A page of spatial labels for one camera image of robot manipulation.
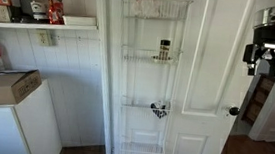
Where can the spice bottle with black cap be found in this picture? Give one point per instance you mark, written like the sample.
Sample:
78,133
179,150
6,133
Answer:
164,49

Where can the dark bottle with red cap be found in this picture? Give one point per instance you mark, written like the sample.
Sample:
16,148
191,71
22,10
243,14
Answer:
15,4

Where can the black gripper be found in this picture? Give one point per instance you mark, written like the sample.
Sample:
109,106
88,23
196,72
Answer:
269,36

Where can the white panel door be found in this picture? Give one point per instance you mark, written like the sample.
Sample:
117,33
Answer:
207,76

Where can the flat white box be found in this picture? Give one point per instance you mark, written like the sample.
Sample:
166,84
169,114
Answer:
79,20

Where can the red snack bag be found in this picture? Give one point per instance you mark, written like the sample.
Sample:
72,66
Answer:
54,11

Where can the beige cardboard carton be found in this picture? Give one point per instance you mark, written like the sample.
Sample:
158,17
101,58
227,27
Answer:
2,13

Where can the white electrical outlet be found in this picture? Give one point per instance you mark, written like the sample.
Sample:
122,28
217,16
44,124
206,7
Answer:
43,37

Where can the white plastic bag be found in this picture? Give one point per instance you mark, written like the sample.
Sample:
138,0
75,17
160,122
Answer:
145,5

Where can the brown wooden dresser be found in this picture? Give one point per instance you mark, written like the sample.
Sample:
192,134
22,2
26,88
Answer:
259,97

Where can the white wall shelf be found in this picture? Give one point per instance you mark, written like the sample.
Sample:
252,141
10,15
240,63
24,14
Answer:
31,26

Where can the white mini fridge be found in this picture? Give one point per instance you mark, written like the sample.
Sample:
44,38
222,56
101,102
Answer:
36,125

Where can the black and white packet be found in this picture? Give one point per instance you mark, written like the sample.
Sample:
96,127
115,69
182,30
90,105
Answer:
158,112

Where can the brown cardboard box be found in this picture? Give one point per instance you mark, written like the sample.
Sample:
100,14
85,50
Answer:
2,87

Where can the black door knob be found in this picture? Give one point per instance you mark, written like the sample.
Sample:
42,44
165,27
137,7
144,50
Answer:
234,111

